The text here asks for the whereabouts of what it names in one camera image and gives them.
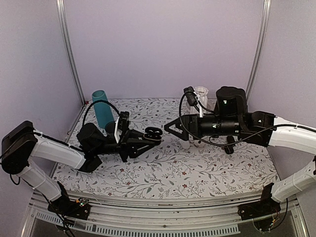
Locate dark grey mug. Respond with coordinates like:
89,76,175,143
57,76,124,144
105,121,116,135

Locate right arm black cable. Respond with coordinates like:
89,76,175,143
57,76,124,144
179,92,277,146

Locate white ribbed vase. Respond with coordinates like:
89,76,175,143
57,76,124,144
187,86,213,114

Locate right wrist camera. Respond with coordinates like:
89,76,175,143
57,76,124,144
183,86,204,118

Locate black glossy charging case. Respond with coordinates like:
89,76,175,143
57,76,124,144
144,127,162,141

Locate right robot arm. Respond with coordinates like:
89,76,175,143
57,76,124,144
164,86,316,155

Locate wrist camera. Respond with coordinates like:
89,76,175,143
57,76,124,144
114,111,129,143
183,86,204,118

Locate right aluminium frame post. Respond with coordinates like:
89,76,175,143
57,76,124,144
245,0,272,102

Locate teal tapered vase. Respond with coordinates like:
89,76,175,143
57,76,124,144
92,90,114,129

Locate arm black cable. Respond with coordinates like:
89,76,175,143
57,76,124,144
82,100,121,134
179,92,277,146

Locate black earbud case rear right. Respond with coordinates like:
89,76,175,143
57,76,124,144
227,136,235,144

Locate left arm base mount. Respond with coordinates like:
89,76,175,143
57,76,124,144
47,182,91,220

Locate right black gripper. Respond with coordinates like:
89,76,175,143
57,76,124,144
164,114,241,141

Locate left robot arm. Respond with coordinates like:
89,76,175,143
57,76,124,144
0,121,162,214

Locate open white earbud case right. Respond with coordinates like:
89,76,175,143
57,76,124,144
196,141,205,148

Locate aluminium frame post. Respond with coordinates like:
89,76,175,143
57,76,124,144
56,0,85,105
245,0,272,102

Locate aluminium front rail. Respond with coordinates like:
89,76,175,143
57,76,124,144
23,191,309,237

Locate floral patterned table mat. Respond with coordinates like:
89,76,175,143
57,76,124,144
51,98,278,199

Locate black open earbud case right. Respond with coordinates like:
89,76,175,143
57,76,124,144
224,146,234,155

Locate left aluminium frame post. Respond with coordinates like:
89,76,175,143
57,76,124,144
56,0,85,105

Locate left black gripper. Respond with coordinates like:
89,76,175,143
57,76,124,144
93,128,156,162

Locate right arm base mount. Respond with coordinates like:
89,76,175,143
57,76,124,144
237,183,281,220

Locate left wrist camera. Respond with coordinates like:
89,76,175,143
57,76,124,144
114,111,129,143

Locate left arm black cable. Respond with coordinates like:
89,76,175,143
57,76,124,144
82,100,121,134

